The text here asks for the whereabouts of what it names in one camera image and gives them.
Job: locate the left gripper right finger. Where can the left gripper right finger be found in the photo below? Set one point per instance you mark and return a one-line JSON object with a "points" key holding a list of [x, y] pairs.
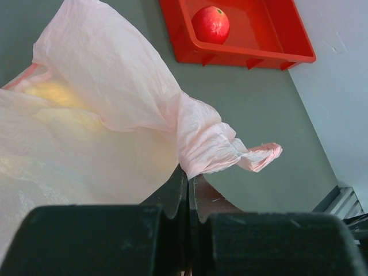
{"points": [[228, 241]]}

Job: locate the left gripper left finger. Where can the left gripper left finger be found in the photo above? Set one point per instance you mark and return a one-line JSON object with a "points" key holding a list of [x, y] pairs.
{"points": [[144, 239]]}

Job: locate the pink plastic bag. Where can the pink plastic bag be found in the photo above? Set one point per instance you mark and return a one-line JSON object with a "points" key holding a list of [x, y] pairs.
{"points": [[98, 118]]}

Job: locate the red apple from bag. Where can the red apple from bag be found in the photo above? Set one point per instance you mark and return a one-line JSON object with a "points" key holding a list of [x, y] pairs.
{"points": [[211, 25]]}

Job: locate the red plastic tray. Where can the red plastic tray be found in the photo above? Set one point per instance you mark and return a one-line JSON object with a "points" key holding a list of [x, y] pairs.
{"points": [[264, 34]]}

